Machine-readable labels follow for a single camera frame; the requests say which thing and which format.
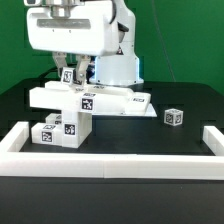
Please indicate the white chair seat block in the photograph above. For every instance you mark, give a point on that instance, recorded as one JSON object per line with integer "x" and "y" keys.
{"x": 76, "y": 126}

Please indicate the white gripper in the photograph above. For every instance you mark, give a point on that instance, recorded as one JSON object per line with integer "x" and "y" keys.
{"x": 90, "y": 29}

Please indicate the white tag marker sheet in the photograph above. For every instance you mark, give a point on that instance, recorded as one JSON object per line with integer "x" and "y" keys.
{"x": 150, "y": 112}

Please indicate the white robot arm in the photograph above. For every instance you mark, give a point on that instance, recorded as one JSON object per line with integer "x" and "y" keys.
{"x": 120, "y": 69}

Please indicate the white tagged cube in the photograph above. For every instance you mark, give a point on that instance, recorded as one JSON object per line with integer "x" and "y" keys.
{"x": 173, "y": 117}
{"x": 67, "y": 75}

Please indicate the white chair back frame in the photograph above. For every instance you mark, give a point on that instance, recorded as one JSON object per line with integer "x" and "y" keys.
{"x": 89, "y": 99}

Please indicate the white U-shaped fence frame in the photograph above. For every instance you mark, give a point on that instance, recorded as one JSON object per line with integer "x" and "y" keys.
{"x": 15, "y": 163}

